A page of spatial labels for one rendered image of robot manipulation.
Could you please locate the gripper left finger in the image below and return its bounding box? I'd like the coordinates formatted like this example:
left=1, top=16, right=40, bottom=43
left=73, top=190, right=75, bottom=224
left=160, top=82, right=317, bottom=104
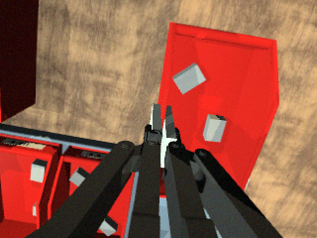
left=24, top=103, right=163, bottom=238

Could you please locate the small white block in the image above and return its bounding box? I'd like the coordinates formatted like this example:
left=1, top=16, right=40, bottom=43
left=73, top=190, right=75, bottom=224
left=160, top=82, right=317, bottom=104
left=30, top=159, right=48, bottom=182

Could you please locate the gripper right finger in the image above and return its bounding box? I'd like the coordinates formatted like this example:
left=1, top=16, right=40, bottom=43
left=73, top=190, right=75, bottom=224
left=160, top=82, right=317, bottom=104
left=160, top=105, right=283, bottom=238

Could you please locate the red bin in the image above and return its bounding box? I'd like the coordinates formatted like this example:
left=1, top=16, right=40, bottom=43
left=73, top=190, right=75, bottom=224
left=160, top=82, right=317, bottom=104
left=0, top=0, right=39, bottom=123
left=48, top=146, right=135, bottom=238
left=158, top=24, right=279, bottom=190
left=0, top=134, right=62, bottom=238

